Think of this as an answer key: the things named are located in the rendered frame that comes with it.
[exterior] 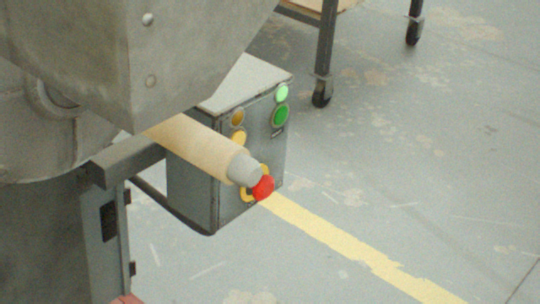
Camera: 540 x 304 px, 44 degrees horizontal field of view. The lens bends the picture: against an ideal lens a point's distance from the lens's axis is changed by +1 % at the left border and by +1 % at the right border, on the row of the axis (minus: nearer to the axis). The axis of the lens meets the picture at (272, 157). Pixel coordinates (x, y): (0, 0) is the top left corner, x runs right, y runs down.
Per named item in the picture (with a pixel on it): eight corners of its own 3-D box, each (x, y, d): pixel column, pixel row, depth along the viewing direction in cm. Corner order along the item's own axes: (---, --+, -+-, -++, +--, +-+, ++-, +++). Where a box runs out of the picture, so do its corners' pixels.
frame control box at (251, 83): (79, 209, 105) (60, 62, 90) (179, 153, 119) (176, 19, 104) (188, 288, 93) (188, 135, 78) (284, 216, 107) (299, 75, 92)
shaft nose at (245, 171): (251, 157, 53) (236, 183, 53) (237, 149, 51) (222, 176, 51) (270, 167, 52) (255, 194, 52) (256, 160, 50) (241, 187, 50)
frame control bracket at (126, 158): (88, 180, 89) (84, 156, 87) (190, 126, 102) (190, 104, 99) (106, 192, 88) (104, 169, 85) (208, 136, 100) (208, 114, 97)
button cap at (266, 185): (238, 196, 96) (240, 174, 94) (256, 183, 99) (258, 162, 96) (258, 208, 94) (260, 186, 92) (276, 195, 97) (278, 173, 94)
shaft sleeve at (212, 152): (110, 73, 63) (94, 104, 63) (88, 61, 60) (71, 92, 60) (256, 154, 54) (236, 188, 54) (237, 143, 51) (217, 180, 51)
